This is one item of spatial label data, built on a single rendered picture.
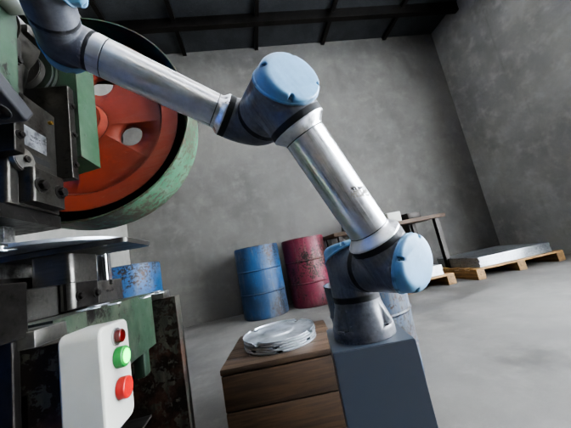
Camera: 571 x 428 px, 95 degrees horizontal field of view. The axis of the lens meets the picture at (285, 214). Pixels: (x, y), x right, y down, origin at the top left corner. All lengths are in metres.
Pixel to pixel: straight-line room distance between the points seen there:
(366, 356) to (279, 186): 3.65
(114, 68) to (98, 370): 0.51
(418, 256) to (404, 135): 4.66
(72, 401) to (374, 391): 0.52
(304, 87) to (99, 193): 0.87
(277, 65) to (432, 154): 4.89
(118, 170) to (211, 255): 2.95
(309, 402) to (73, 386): 0.73
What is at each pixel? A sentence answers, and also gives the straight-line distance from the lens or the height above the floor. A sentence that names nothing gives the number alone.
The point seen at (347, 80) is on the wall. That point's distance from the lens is 5.31.
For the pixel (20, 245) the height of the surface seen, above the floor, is 0.78.
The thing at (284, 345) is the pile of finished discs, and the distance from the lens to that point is 1.02.
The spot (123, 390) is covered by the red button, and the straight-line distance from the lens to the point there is 0.47.
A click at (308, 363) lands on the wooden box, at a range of 0.99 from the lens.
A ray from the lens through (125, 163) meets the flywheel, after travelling 1.21.
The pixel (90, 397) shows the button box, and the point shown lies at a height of 0.55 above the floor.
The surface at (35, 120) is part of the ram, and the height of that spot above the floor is 1.12.
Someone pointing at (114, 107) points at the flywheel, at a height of 1.39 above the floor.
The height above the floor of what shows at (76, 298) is 0.67.
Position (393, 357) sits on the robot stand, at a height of 0.42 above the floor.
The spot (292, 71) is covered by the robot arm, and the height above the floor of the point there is 0.99.
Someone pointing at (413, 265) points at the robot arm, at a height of 0.61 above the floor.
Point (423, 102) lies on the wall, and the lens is 5.71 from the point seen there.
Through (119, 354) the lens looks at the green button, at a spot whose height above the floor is 0.59.
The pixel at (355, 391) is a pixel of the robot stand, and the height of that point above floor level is 0.37.
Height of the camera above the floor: 0.67
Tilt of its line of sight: 9 degrees up
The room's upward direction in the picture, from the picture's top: 11 degrees counter-clockwise
